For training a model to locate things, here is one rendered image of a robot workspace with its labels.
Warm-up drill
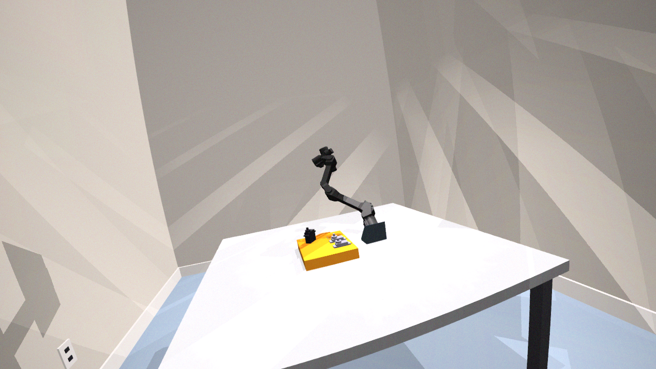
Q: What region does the black micro servo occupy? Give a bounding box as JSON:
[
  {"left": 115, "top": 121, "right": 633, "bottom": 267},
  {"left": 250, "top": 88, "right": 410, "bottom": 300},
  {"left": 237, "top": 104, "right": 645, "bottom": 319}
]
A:
[{"left": 303, "top": 227, "right": 330, "bottom": 243}]

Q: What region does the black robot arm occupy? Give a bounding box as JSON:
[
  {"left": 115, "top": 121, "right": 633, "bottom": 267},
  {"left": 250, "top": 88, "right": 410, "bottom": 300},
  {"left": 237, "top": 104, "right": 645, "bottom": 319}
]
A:
[{"left": 312, "top": 148, "right": 378, "bottom": 226}]

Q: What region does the yellow flat deck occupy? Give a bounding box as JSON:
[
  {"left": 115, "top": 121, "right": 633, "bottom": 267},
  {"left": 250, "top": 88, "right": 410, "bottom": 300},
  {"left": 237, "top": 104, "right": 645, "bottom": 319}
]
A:
[{"left": 297, "top": 231, "right": 359, "bottom": 271}]

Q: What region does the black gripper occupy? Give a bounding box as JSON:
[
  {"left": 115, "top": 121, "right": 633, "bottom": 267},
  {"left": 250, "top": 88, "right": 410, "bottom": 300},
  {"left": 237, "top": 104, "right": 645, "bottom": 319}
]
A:
[{"left": 319, "top": 147, "right": 337, "bottom": 172}]

